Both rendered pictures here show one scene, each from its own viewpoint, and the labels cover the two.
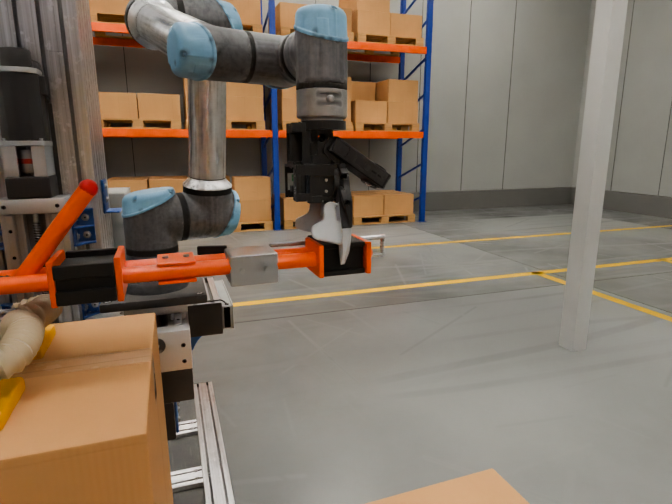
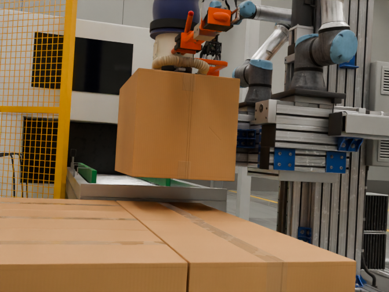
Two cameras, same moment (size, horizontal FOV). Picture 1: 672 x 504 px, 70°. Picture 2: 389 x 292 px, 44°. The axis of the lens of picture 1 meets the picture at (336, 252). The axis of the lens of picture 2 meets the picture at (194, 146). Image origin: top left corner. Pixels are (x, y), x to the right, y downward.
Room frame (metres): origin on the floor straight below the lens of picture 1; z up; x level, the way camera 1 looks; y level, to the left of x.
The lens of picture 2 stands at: (0.79, -1.52, 0.76)
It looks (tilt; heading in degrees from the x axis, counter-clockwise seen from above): 1 degrees up; 94
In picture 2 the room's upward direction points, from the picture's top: 3 degrees clockwise
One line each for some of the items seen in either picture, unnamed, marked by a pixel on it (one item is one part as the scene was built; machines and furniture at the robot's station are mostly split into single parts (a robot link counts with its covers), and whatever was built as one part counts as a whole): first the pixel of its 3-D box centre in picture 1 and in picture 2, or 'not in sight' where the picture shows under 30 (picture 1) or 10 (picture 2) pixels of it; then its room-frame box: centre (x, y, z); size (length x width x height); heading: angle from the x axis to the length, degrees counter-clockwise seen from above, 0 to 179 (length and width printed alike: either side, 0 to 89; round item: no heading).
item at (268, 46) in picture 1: (278, 61); not in sight; (0.81, 0.09, 1.50); 0.11 x 0.11 x 0.08; 34
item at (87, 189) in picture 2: not in sight; (156, 192); (0.47, 0.71, 0.58); 0.70 x 0.03 x 0.06; 20
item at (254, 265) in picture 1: (250, 265); (204, 32); (0.69, 0.13, 1.19); 0.07 x 0.07 x 0.04; 20
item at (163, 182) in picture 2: not in sight; (149, 174); (0.19, 2.23, 0.60); 1.60 x 0.11 x 0.09; 110
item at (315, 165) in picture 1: (317, 162); not in sight; (0.73, 0.03, 1.34); 0.09 x 0.08 x 0.12; 110
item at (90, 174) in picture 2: not in sight; (80, 170); (-0.31, 2.05, 0.60); 1.60 x 0.11 x 0.09; 110
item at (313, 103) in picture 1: (322, 107); not in sight; (0.73, 0.02, 1.42); 0.08 x 0.08 x 0.05
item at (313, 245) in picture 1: (337, 254); (215, 19); (0.73, 0.00, 1.20); 0.08 x 0.07 x 0.05; 110
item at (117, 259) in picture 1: (90, 274); (188, 43); (0.62, 0.33, 1.20); 0.10 x 0.08 x 0.06; 20
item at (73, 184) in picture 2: not in sight; (73, 187); (-0.24, 1.69, 0.50); 2.31 x 0.05 x 0.19; 110
